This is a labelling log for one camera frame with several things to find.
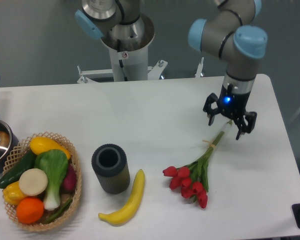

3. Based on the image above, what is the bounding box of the dark grey ribbed vase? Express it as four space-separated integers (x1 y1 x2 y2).
91 143 130 195

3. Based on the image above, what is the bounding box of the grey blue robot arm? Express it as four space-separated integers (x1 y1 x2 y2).
74 0 268 136

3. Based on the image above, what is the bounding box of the purple red radish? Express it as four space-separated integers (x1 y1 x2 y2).
61 164 77 192

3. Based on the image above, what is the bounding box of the yellow bell pepper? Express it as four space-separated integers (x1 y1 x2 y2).
2 181 28 206

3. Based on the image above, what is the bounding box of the woven wicker basket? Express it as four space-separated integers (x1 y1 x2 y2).
3 131 82 232

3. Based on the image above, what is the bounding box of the green bok choy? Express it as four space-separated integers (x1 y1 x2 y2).
34 149 68 211

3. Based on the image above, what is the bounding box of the dark green cucumber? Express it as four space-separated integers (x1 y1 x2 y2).
0 150 37 189

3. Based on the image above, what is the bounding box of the red tulip bouquet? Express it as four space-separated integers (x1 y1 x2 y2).
162 120 233 209

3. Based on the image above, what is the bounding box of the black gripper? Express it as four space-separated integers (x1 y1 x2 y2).
203 86 257 140

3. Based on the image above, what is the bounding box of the beige round bread slice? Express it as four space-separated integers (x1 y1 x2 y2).
18 168 48 197

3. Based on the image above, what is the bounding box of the yellow banana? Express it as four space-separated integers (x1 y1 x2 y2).
98 169 146 226

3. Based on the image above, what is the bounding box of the green bean pod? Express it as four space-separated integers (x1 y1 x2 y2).
43 198 73 224

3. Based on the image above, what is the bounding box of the yellow squash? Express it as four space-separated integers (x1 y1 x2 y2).
29 136 71 160

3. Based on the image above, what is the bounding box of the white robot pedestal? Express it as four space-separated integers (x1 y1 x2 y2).
76 39 206 84

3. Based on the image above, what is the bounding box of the orange fruit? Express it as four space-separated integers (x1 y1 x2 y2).
16 197 45 224

